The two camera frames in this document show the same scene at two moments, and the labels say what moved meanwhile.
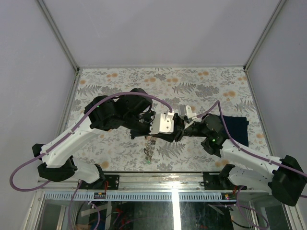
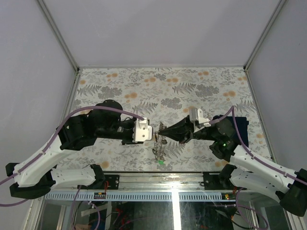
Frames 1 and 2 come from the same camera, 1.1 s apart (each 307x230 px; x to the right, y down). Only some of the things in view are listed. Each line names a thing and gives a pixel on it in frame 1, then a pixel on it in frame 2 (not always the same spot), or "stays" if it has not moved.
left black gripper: x=146 y=132 -> x=126 y=142
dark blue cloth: x=237 y=127 stays
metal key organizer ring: x=148 y=150 -> x=159 y=151
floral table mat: x=204 y=90 stays
